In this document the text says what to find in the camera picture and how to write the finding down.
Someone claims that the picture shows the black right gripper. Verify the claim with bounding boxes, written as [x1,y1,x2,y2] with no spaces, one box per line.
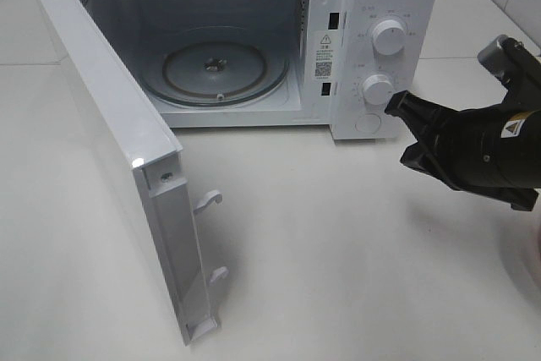
[384,37,540,211]

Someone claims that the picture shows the round white door button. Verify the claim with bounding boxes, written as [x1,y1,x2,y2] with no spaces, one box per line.
[355,113,381,134]

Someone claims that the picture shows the lower white timer knob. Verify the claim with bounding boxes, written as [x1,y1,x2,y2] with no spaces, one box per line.
[362,74,395,106]

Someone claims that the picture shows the upper white power knob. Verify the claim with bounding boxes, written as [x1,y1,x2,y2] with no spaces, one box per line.
[371,19,406,56]

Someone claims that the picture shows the white warning label sticker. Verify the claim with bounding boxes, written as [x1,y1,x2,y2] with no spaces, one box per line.
[312,30,339,81]

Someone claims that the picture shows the white microwave oven body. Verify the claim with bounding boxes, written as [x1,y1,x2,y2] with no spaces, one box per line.
[81,0,434,140]

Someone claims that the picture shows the glass microwave turntable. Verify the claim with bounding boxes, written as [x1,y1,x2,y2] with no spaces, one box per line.
[139,26,290,108]

